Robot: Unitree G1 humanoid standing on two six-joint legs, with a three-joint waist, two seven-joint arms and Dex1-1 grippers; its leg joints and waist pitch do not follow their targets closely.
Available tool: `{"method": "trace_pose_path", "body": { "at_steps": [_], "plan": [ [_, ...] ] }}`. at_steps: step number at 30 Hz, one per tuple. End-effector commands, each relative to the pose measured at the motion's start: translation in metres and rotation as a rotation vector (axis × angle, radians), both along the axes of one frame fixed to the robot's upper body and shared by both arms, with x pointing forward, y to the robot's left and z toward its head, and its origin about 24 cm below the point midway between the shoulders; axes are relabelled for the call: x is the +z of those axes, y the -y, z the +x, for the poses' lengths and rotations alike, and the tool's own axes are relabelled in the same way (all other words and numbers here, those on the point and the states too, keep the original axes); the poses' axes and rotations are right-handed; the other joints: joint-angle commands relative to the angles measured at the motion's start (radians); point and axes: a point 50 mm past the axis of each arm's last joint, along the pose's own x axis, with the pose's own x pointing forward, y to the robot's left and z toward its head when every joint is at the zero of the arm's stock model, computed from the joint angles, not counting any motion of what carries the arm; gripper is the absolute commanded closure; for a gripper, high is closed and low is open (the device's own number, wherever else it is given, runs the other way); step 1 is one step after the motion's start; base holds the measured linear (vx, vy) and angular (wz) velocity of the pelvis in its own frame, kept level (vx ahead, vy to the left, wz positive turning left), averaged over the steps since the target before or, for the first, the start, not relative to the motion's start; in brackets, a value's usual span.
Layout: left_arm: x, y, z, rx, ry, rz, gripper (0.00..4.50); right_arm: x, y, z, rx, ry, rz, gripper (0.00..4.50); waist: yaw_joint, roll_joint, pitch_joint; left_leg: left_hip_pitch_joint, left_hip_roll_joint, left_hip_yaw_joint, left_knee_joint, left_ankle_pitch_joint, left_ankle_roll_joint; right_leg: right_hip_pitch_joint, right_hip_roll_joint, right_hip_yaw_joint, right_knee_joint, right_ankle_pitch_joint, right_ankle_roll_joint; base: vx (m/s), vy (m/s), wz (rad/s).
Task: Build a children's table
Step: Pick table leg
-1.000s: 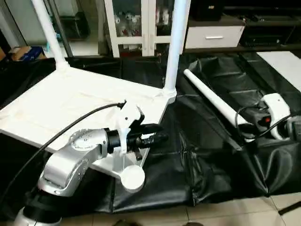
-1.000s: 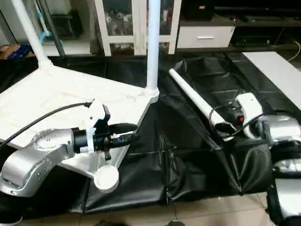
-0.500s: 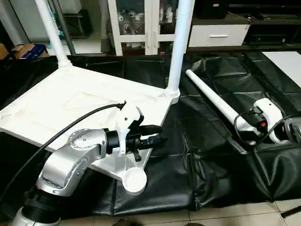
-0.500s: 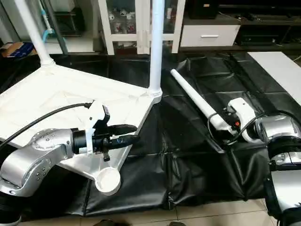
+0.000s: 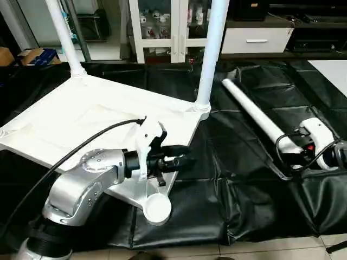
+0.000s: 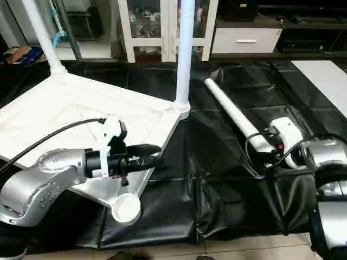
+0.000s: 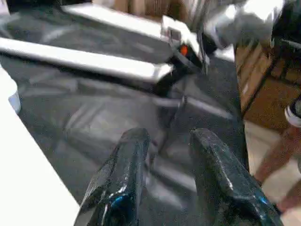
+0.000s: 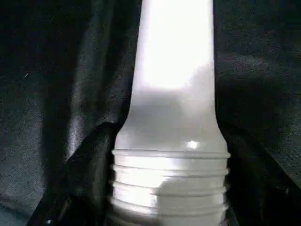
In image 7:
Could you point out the white flat panel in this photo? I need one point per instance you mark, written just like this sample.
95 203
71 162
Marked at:
113 19

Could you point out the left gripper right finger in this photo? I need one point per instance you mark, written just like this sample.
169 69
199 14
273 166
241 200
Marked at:
225 183

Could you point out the person's bare leg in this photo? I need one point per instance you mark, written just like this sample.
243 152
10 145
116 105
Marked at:
277 155

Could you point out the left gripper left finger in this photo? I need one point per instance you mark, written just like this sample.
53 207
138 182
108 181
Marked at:
120 183

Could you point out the white plastic table top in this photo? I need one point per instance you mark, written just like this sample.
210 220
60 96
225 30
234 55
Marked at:
23 165

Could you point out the white plastic table leg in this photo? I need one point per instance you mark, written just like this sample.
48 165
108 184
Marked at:
84 59

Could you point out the black mat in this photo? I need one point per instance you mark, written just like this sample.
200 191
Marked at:
94 108

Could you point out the black and white sneaker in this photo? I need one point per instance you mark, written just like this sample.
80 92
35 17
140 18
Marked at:
294 110

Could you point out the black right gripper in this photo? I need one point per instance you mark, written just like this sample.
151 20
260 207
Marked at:
190 56

